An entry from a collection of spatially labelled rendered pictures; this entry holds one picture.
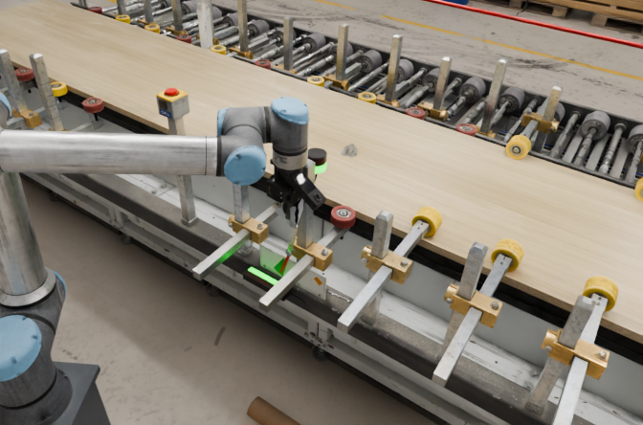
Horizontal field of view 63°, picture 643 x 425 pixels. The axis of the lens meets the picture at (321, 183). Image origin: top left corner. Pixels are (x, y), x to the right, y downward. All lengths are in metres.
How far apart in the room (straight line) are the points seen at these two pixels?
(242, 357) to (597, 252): 1.48
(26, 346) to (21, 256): 0.22
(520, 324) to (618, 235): 0.44
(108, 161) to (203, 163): 0.19
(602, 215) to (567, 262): 0.30
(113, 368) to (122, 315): 0.28
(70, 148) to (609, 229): 1.57
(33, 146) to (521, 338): 1.39
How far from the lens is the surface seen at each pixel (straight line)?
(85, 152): 1.13
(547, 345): 1.39
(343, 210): 1.69
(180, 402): 2.34
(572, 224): 1.87
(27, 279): 1.57
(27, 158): 1.16
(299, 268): 1.55
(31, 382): 1.57
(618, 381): 1.74
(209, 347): 2.47
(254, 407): 2.20
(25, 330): 1.54
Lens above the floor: 1.96
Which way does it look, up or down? 36 degrees down
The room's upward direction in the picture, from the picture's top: 3 degrees clockwise
